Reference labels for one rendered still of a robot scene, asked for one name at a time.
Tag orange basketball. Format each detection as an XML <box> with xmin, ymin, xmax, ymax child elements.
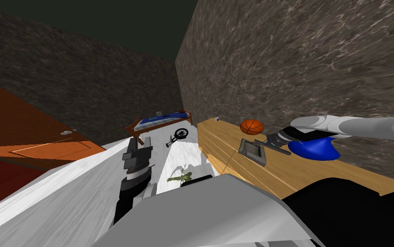
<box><xmin>239</xmin><ymin>119</ymin><xmax>265</xmax><ymax>136</ymax></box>

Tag light wooden desk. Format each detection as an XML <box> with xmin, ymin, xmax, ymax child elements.
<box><xmin>197</xmin><ymin>117</ymin><xmax>394</xmax><ymax>200</ymax></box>

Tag grey square tray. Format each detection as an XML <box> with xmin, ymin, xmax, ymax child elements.
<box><xmin>238</xmin><ymin>138</ymin><xmax>267</xmax><ymax>167</ymax></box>

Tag blue rounded object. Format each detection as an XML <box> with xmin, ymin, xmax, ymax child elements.
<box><xmin>288</xmin><ymin>136</ymin><xmax>342</xmax><ymax>162</ymax></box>

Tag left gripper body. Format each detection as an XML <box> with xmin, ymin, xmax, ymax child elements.
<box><xmin>122</xmin><ymin>145</ymin><xmax>154</xmax><ymax>169</ymax></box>

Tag dark grey stick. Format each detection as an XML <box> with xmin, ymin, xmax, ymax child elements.
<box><xmin>253</xmin><ymin>139</ymin><xmax>292</xmax><ymax>157</ymax></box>

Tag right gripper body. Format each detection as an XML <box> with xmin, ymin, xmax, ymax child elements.
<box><xmin>265</xmin><ymin>132</ymin><xmax>289</xmax><ymax>149</ymax></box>

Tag wooden bed with blue cover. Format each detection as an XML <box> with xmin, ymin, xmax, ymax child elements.
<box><xmin>124</xmin><ymin>109</ymin><xmax>193</xmax><ymax>145</ymax></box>

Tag orange wooden cabinet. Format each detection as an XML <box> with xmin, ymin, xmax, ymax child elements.
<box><xmin>0</xmin><ymin>78</ymin><xmax>107</xmax><ymax>172</ymax></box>

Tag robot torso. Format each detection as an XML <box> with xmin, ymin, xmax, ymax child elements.
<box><xmin>90</xmin><ymin>173</ymin><xmax>325</xmax><ymax>247</ymax></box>

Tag black bicycle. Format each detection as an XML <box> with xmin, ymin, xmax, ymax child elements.
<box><xmin>165</xmin><ymin>127</ymin><xmax>189</xmax><ymax>148</ymax></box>

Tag green plant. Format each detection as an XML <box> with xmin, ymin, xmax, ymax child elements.
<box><xmin>166</xmin><ymin>164</ymin><xmax>194</xmax><ymax>184</ymax></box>

